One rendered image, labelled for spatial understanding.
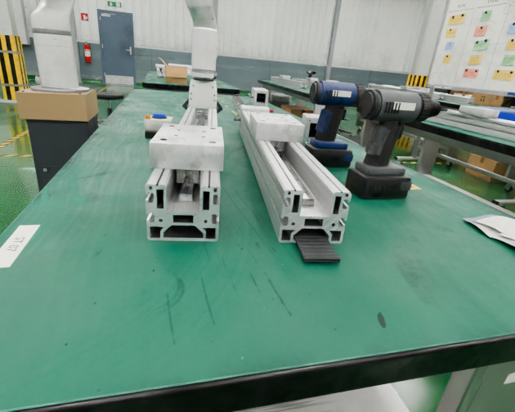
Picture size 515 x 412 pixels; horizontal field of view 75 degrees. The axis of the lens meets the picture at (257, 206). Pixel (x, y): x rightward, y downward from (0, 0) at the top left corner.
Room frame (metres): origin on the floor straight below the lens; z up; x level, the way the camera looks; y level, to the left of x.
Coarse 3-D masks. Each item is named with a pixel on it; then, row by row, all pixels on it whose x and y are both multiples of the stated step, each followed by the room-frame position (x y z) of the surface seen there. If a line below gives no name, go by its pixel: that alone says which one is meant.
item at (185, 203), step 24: (192, 120) 1.01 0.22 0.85; (216, 120) 0.97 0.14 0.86; (168, 192) 0.44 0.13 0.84; (192, 192) 0.47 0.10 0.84; (216, 192) 0.43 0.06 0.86; (168, 216) 0.42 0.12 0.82; (192, 216) 0.45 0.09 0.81; (216, 216) 0.46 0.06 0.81; (192, 240) 0.42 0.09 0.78; (216, 240) 0.43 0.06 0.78
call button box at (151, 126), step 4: (152, 116) 1.07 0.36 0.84; (148, 120) 1.03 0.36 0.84; (152, 120) 1.03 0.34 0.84; (156, 120) 1.03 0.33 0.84; (160, 120) 1.04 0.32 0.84; (164, 120) 1.04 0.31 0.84; (168, 120) 1.04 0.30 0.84; (172, 120) 1.09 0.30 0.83; (148, 124) 1.03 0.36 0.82; (152, 124) 1.03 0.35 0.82; (156, 124) 1.03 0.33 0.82; (160, 124) 1.04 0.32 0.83; (148, 128) 1.03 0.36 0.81; (152, 128) 1.03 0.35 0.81; (156, 128) 1.03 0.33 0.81; (148, 132) 1.03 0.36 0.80; (152, 132) 1.03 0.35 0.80; (156, 132) 1.03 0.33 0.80; (148, 136) 1.03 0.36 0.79; (152, 136) 1.03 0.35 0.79
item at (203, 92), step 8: (192, 80) 1.25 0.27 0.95; (200, 80) 1.23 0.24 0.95; (208, 80) 1.24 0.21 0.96; (192, 88) 1.24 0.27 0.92; (200, 88) 1.25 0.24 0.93; (208, 88) 1.25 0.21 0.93; (216, 88) 1.27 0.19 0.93; (192, 96) 1.24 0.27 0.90; (200, 96) 1.25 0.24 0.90; (208, 96) 1.25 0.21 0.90; (216, 96) 1.26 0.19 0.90; (192, 104) 1.24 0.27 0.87; (200, 104) 1.25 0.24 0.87; (208, 104) 1.25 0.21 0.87; (216, 104) 1.26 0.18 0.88
